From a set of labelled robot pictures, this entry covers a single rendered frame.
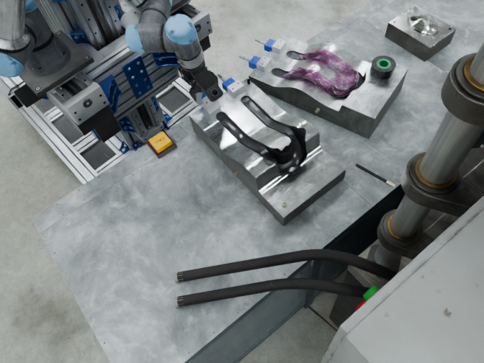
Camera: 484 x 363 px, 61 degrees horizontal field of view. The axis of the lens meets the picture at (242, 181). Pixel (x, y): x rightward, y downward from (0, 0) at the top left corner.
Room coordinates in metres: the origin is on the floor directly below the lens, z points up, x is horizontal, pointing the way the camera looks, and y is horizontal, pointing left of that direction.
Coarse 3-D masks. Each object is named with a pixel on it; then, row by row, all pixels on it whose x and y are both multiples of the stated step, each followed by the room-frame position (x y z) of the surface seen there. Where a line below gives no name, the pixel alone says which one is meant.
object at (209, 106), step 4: (204, 96) 0.99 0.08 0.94; (204, 100) 0.97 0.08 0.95; (208, 100) 0.96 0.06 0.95; (216, 100) 0.96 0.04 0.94; (204, 104) 0.96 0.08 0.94; (208, 104) 0.95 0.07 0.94; (212, 104) 0.95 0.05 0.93; (216, 104) 0.96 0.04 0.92; (204, 108) 0.98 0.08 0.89; (208, 108) 0.94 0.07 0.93; (212, 108) 0.96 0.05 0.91; (216, 108) 0.96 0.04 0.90; (208, 112) 0.95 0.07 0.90
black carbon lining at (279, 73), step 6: (288, 54) 1.21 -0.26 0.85; (294, 54) 1.21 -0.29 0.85; (300, 54) 1.20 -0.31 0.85; (276, 72) 1.13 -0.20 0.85; (282, 72) 1.12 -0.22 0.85; (288, 72) 1.11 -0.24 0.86; (282, 78) 1.09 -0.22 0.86; (360, 78) 1.01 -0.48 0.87; (360, 84) 0.98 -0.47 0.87; (348, 96) 0.94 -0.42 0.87
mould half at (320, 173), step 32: (224, 96) 1.02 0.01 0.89; (256, 96) 1.00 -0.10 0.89; (224, 128) 0.88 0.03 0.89; (256, 128) 0.86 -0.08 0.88; (224, 160) 0.79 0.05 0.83; (256, 160) 0.70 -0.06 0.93; (320, 160) 0.70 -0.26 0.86; (256, 192) 0.64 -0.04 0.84; (288, 192) 0.61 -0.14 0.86; (320, 192) 0.60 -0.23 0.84
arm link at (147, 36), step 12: (144, 12) 1.03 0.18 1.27; (156, 12) 1.02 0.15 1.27; (132, 24) 0.98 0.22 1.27; (144, 24) 0.97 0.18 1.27; (156, 24) 0.96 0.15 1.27; (132, 36) 0.94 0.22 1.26; (144, 36) 0.93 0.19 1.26; (156, 36) 0.93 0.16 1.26; (132, 48) 0.93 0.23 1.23; (144, 48) 0.92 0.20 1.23; (156, 48) 0.92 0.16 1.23
